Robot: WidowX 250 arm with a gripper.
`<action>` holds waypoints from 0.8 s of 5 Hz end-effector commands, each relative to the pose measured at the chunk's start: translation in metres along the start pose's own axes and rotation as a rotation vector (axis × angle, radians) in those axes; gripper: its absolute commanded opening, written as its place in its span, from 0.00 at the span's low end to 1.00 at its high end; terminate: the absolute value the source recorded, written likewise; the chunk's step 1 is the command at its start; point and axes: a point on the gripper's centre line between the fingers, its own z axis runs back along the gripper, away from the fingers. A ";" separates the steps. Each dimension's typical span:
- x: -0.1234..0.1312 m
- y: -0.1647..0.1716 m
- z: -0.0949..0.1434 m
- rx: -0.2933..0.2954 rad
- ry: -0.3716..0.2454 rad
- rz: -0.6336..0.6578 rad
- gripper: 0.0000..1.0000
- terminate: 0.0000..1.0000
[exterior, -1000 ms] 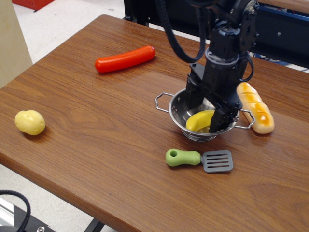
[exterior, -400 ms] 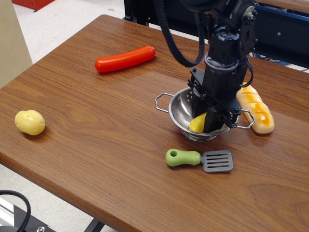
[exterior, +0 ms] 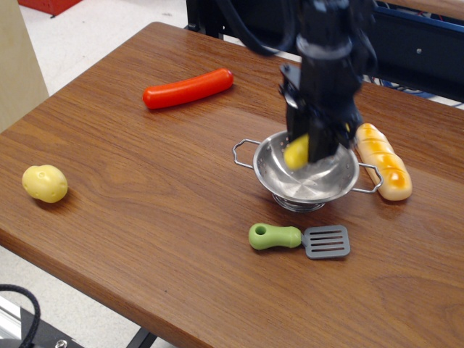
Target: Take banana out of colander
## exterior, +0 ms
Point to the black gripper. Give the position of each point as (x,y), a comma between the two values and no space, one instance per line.
(320,93)

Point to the yellow toy banana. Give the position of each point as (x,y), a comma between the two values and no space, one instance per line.
(296,153)

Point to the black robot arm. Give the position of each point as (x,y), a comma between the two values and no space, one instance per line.
(325,21)

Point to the steel colander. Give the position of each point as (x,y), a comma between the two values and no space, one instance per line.
(309,188)

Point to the toy bread loaf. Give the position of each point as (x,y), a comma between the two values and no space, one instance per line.
(375,149)

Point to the red toy sausage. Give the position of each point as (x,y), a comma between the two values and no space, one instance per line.
(190,90)

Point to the yellow toy potato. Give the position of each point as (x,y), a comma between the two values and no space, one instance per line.
(45,182)

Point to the red box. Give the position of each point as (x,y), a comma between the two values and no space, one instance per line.
(51,7)

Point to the beige cabinet panel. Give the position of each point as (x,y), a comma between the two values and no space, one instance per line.
(22,83)

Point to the green handled grey spatula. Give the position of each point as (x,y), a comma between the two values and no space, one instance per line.
(320,243)

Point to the black metal frame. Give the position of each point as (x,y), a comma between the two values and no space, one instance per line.
(413,51)

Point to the black base bracket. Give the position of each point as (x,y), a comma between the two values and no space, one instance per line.
(16,322)

